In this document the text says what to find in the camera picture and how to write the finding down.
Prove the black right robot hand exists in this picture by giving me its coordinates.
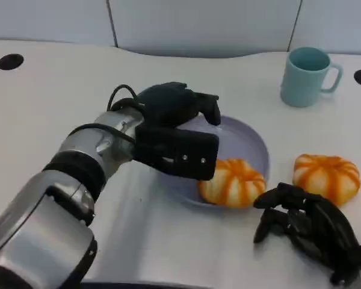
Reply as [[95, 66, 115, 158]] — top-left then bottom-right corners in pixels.
[[252, 182, 361, 285]]

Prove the orange and white bread roll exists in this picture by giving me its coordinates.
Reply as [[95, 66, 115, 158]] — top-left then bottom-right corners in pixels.
[[292, 154, 361, 207], [197, 158, 267, 209]]

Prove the lilac plate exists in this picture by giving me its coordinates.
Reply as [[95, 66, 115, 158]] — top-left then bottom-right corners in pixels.
[[156, 115, 271, 209]]

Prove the pale green mug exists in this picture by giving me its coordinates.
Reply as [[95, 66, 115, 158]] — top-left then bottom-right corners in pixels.
[[280, 46, 344, 108]]

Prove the grey partition panel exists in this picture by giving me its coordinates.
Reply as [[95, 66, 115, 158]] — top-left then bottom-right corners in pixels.
[[0, 0, 119, 48], [288, 0, 361, 57], [107, 0, 302, 58]]

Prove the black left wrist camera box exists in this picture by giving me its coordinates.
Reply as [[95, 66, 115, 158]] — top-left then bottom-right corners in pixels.
[[134, 122, 220, 182]]

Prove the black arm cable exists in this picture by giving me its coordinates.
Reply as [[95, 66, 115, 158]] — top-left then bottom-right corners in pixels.
[[68, 84, 147, 149]]

